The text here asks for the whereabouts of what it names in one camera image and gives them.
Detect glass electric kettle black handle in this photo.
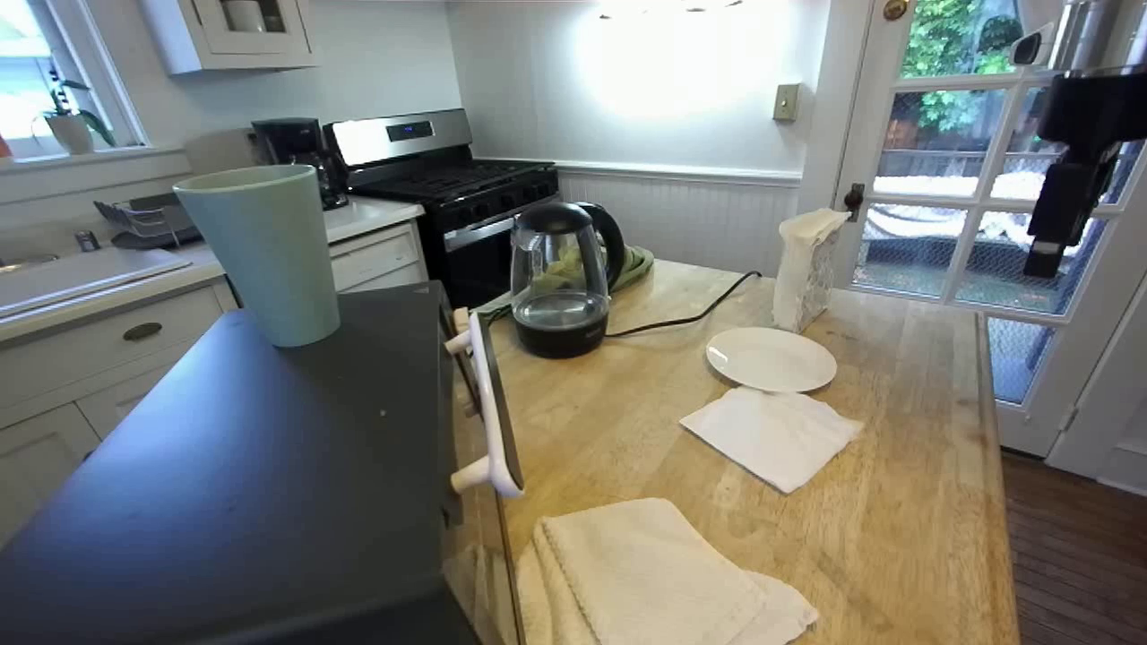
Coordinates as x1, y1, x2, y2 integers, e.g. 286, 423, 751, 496
510, 202, 626, 357

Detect green knitted cloth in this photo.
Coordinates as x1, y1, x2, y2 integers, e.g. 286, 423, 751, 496
472, 248, 655, 318

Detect black stainless gas stove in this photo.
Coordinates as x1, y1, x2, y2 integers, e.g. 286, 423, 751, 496
328, 109, 561, 305

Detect round white plate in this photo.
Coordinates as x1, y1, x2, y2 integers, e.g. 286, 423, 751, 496
708, 328, 840, 396

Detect white paper napkin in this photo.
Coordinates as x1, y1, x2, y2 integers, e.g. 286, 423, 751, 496
682, 387, 862, 496

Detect cream folded cloth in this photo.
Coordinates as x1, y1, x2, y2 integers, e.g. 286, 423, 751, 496
516, 497, 822, 645

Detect black coffee maker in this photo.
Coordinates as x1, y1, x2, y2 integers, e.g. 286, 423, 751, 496
250, 119, 347, 209

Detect light green plastic cup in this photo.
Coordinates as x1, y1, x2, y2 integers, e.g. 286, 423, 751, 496
171, 164, 341, 347

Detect dark grey cabinet top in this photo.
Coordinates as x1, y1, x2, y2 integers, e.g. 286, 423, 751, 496
0, 285, 476, 645

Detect white glass panel door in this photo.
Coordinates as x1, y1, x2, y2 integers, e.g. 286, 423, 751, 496
802, 0, 1144, 459

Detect dish rack on counter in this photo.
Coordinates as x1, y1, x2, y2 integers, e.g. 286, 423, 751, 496
98, 195, 202, 250

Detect white lower kitchen cabinets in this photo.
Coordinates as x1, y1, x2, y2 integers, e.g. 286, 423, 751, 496
0, 195, 430, 553

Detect potted plant on windowsill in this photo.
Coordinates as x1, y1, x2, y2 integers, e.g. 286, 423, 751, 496
43, 64, 115, 156

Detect black kettle power cord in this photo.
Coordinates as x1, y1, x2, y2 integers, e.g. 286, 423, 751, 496
604, 268, 760, 342

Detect white towel bar handle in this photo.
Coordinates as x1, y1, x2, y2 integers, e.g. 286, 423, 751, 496
446, 307, 525, 497

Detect wall light switch plate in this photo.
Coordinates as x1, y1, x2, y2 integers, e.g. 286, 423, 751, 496
773, 81, 802, 127

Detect white upper wall cabinet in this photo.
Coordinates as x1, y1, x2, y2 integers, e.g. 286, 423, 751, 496
140, 0, 316, 77

